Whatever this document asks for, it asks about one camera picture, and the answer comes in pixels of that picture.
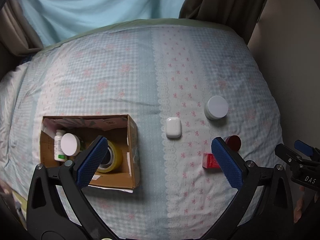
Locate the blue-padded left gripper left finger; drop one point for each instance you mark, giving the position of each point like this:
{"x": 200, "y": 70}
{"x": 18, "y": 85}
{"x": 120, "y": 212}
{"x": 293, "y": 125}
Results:
{"x": 57, "y": 208}

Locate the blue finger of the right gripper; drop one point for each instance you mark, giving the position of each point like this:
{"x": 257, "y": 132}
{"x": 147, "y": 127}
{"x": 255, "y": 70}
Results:
{"x": 307, "y": 150}

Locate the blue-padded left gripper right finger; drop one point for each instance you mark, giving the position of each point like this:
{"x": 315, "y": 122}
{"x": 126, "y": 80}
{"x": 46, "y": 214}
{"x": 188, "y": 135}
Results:
{"x": 263, "y": 203}

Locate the white pill bottle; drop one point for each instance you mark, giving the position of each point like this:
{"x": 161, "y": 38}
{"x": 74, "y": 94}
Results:
{"x": 58, "y": 152}

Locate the white-lid round jar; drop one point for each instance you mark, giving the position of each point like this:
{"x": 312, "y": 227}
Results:
{"x": 70, "y": 144}

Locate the yellow tape roll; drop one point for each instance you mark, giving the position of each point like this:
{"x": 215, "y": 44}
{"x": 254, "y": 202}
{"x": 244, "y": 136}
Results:
{"x": 112, "y": 159}

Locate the red small carton box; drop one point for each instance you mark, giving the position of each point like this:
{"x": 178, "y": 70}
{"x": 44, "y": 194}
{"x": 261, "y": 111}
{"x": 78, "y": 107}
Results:
{"x": 209, "y": 161}

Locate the white-lid green jar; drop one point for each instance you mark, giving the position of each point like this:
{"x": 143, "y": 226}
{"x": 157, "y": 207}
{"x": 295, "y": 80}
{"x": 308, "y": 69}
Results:
{"x": 216, "y": 108}

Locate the person's right hand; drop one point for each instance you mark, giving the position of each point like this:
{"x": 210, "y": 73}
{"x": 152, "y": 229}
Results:
{"x": 299, "y": 205}

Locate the open cardboard box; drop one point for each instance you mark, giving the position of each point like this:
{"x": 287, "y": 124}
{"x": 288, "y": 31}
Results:
{"x": 119, "y": 129}

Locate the white earbuds case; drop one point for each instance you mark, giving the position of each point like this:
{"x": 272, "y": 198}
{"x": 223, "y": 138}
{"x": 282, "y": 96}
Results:
{"x": 173, "y": 127}

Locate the patterned bed sheet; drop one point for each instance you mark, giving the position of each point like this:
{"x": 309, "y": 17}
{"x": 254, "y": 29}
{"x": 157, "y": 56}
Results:
{"x": 150, "y": 72}

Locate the right brown curtain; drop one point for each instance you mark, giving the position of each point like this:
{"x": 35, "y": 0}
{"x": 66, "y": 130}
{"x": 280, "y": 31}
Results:
{"x": 240, "y": 15}

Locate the brown curtain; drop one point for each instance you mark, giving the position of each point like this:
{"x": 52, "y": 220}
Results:
{"x": 18, "y": 38}
{"x": 240, "y": 15}

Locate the left brown curtain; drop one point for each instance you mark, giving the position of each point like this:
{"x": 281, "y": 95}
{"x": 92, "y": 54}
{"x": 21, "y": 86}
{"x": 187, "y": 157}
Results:
{"x": 18, "y": 38}

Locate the light blue hanging cloth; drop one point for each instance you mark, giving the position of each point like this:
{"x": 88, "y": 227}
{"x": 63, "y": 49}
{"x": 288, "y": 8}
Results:
{"x": 58, "y": 20}

